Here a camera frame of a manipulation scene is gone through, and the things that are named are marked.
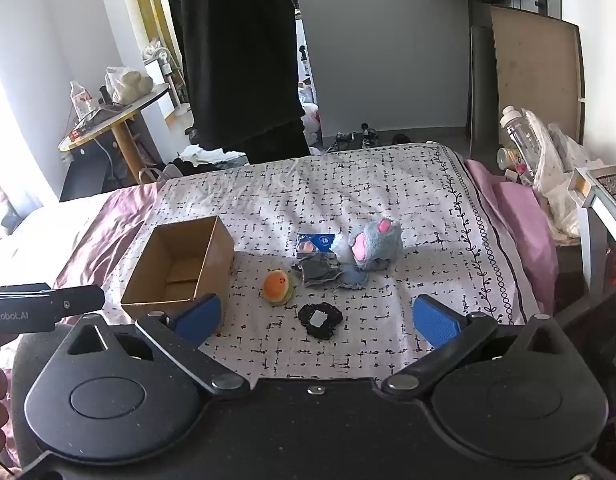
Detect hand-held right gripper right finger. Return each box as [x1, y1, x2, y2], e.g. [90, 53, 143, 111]
[382, 295, 577, 402]

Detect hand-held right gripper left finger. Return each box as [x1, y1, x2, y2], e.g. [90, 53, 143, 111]
[62, 294, 251, 399]

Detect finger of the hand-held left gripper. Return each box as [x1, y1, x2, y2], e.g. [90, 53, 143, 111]
[48, 285, 106, 319]

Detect brown cardboard box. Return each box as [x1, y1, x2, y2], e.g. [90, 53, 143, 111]
[120, 215, 236, 323]

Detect orange burger plush toy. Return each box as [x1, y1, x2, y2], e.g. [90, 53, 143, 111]
[263, 269, 295, 307]

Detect grey-blue plush toy pink ears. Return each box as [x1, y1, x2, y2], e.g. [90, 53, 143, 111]
[348, 217, 405, 272]

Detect black crochet coaster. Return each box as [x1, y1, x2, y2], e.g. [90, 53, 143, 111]
[297, 302, 343, 339]

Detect grey denim cloth piece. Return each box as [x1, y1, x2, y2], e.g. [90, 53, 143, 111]
[293, 254, 343, 289]

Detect black cabinet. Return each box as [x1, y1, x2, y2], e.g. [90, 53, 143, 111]
[59, 147, 108, 202]

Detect pink bedsheet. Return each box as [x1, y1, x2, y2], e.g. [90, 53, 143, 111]
[0, 157, 559, 321]

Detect blue printed packet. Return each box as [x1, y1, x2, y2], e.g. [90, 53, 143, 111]
[294, 232, 337, 261]

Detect white black-patterned blanket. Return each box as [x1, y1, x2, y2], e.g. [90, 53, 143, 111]
[120, 142, 539, 381]

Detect heap of clothes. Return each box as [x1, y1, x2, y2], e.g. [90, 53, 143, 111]
[170, 145, 251, 178]

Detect round wooden side table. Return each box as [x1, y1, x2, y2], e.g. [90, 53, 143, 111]
[58, 82, 171, 186]

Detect clear water bottle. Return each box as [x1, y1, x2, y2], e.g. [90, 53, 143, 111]
[70, 81, 96, 117]

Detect black device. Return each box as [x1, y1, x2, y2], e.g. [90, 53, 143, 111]
[333, 122, 383, 151]

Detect clear bottle white cap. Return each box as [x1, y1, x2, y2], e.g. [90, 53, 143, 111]
[500, 105, 544, 186]

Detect white standing fan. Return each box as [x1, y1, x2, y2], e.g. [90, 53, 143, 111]
[142, 47, 191, 123]

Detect plastic bag with beige plush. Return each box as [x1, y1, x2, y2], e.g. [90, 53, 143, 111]
[105, 66, 153, 106]

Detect white pink plastic bag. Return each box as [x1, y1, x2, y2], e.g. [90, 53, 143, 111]
[298, 82, 323, 148]

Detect dark grey panel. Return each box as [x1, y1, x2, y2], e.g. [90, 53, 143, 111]
[468, 0, 495, 156]

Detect person in black clothes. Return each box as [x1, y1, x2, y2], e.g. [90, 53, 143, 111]
[160, 0, 311, 166]

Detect brown board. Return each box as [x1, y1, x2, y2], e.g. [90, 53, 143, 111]
[489, 5, 587, 161]

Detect yellow curtain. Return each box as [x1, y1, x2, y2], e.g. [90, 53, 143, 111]
[120, 0, 181, 68]

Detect metal frame table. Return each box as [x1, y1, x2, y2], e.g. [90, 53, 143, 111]
[575, 166, 616, 311]

